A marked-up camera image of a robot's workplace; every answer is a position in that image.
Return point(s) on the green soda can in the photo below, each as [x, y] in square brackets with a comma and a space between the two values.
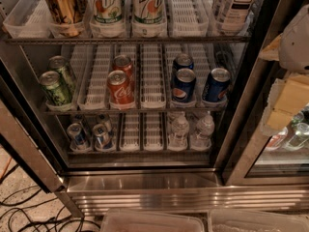
[62, 66]
[57, 91]

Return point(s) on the glass fridge door right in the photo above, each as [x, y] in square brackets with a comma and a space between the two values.
[259, 155]

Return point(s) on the gold tall can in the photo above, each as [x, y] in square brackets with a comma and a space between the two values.
[65, 13]

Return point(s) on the blue silver can front left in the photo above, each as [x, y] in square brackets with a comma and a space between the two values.
[78, 136]

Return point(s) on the red coca-cola can rear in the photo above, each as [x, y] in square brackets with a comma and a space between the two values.
[124, 63]

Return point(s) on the steel fridge door left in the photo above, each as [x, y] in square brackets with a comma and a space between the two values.
[18, 143]

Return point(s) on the clear plastic bin right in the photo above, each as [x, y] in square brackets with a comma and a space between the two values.
[233, 220]

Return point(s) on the white tea bottle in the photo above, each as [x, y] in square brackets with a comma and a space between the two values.
[230, 15]

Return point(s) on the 7up can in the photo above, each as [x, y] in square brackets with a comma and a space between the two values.
[107, 11]
[148, 11]

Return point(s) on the green soda can rear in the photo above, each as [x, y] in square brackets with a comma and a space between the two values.
[62, 66]

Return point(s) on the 7up can left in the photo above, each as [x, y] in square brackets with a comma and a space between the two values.
[107, 11]

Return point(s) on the clear water bottle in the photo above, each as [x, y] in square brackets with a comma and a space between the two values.
[201, 138]
[179, 133]

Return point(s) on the blue silver can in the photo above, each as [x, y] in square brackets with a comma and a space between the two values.
[78, 136]
[103, 139]

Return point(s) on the middle wire shelf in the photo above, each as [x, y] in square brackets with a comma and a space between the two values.
[134, 110]

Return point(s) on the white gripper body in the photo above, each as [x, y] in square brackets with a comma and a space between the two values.
[295, 47]

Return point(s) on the blue pepsi can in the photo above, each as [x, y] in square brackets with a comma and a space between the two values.
[183, 85]
[216, 85]
[181, 61]

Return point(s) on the wire shelf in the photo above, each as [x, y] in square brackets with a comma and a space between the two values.
[134, 110]
[155, 40]

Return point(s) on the clear water bottle right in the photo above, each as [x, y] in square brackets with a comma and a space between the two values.
[201, 138]

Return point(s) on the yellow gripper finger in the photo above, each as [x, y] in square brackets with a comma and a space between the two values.
[285, 99]
[271, 51]

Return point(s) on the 7up can right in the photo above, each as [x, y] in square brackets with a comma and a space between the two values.
[148, 11]

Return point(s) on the clear plastic bin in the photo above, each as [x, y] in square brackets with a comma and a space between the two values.
[125, 220]
[233, 220]

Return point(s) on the clear plastic bin left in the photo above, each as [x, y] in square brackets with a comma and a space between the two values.
[125, 220]

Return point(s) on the green soda can front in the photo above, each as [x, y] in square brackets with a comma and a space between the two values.
[57, 91]

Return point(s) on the top wire shelf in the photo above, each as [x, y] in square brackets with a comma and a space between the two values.
[155, 40]

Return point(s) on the blue silver can front right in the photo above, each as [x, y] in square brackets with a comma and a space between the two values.
[103, 139]

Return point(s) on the red coca-cola can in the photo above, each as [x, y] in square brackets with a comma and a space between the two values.
[119, 86]
[124, 63]

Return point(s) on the clear water bottle left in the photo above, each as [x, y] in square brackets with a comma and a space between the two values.
[179, 133]

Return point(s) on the blue pepsi can front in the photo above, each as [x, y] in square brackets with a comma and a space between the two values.
[183, 85]

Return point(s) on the red coca-cola can front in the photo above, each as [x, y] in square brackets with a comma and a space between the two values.
[119, 86]

